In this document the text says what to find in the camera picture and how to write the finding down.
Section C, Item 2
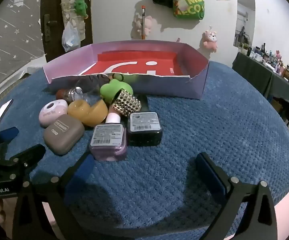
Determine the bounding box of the green frog toy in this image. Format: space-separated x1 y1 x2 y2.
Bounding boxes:
100 79 134 104

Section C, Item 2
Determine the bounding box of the door handle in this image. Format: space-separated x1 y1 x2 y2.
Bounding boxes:
43 14 57 42

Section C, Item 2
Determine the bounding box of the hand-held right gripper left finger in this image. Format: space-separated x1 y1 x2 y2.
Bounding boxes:
13 153 96 240

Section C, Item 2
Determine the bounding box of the dark wooden door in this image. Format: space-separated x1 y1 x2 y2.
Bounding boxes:
40 0 94 63

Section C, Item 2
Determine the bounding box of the table with dark cloth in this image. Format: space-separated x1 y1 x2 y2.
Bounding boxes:
232 52 289 136

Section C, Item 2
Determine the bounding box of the pink plush pig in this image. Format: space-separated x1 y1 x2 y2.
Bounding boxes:
133 15 154 37

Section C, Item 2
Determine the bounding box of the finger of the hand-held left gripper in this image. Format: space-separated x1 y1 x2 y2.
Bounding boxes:
0 127 19 153
9 144 46 173

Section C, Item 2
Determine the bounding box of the wall mirror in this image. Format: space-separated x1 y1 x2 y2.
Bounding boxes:
234 0 256 48

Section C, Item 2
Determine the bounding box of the black nail polish bottle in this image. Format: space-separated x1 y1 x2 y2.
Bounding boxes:
127 95 163 147

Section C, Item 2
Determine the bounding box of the purple cardboard box red inside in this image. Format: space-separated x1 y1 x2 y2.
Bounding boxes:
42 40 210 100

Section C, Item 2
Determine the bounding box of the silver studded cylinder cap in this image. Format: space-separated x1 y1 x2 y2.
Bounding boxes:
110 89 142 117

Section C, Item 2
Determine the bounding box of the green plush toy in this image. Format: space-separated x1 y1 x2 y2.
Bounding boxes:
74 0 89 19

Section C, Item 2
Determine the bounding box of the pink plush bear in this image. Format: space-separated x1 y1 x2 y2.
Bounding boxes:
203 30 219 53

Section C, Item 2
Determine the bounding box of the pink round case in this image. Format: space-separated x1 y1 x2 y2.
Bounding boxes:
39 99 68 127

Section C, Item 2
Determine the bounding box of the orange round jar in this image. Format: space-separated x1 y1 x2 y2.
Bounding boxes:
68 99 93 121

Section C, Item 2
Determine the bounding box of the stick with orange ends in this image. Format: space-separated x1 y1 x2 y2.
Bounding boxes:
140 4 146 40

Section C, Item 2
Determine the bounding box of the taupe rounded square case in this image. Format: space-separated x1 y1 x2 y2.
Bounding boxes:
43 114 85 156

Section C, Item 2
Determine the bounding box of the clear plastic bag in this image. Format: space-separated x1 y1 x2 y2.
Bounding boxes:
61 21 81 53

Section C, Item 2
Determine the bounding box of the row of cosmetic bottles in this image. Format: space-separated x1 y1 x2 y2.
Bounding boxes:
239 42 289 88

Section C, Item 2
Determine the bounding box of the orange round lid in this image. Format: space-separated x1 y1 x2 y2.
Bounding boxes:
81 102 109 127

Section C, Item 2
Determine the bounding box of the blue knitted blanket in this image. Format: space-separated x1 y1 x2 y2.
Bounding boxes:
0 60 289 240

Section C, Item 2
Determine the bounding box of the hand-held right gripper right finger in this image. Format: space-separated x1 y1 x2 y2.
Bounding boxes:
196 152 279 240

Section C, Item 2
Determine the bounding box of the green tote bag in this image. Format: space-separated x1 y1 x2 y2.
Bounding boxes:
173 0 205 21

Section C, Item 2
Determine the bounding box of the brown round bottle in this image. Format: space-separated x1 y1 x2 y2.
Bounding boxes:
56 89 83 103

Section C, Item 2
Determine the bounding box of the pink nail polish bottle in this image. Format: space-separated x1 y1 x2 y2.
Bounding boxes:
89 113 128 162

